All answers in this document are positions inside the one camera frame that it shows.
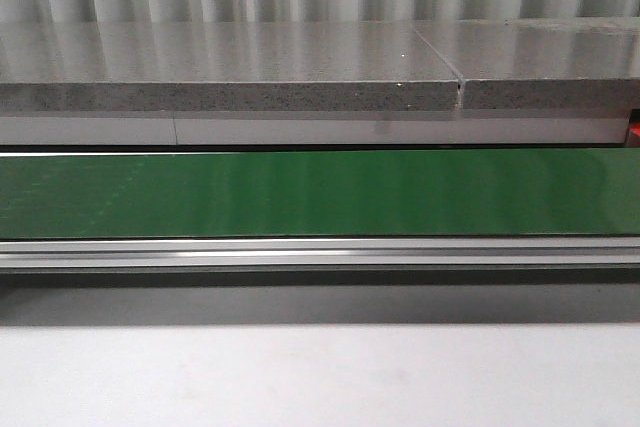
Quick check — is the grey stone slab left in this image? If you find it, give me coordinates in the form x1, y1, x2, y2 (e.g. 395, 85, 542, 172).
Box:
1, 22, 458, 112

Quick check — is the grey stone slab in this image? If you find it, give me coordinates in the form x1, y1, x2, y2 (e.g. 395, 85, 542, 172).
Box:
1, 22, 458, 112
413, 18, 639, 112

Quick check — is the green conveyor belt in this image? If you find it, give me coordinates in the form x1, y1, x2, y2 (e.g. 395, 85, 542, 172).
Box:
1, 148, 639, 240

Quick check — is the grey stone slab right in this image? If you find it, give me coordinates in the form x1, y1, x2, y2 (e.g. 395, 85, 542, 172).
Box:
413, 18, 639, 112

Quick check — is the white panel under slab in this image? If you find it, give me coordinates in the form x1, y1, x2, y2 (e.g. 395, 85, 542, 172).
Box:
1, 109, 630, 146

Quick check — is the red object at right edge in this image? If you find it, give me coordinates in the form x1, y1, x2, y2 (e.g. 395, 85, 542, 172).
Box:
625, 121, 640, 148

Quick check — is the aluminium conveyor side rail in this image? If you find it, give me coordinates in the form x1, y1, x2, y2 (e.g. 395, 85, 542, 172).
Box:
1, 236, 639, 275

